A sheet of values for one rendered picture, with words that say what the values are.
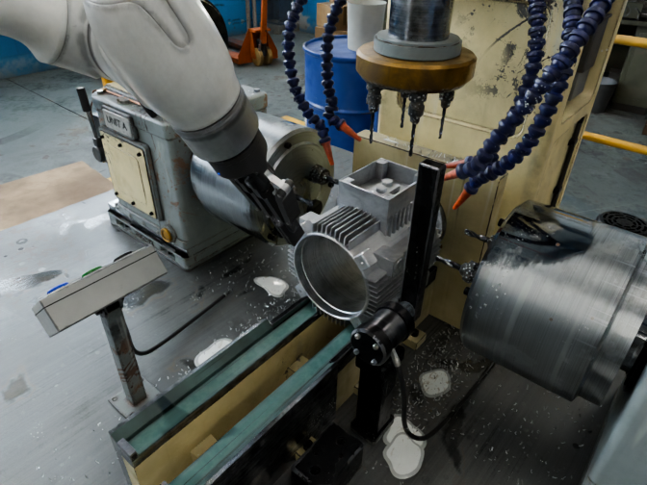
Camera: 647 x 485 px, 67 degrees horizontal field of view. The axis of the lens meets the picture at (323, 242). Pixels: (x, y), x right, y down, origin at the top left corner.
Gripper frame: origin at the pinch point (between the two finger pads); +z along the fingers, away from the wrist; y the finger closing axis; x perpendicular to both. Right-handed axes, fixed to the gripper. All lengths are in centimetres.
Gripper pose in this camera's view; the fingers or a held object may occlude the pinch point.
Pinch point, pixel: (288, 226)
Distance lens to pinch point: 75.6
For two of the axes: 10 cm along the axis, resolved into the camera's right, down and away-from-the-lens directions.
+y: -7.7, -3.7, 5.2
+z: 3.0, 5.1, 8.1
